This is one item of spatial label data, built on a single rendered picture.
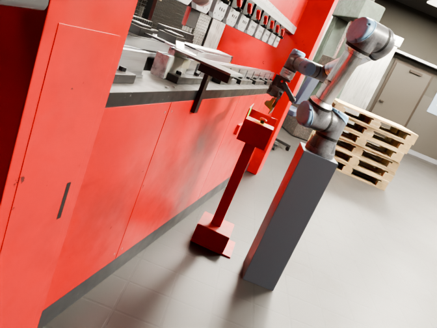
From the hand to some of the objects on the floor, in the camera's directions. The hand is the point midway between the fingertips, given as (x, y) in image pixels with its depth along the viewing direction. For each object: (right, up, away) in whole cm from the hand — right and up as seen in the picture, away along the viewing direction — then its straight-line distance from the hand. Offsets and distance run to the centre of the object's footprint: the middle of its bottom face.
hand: (270, 112), depth 222 cm
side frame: (-25, -18, +197) cm, 200 cm away
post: (-116, -17, +89) cm, 147 cm away
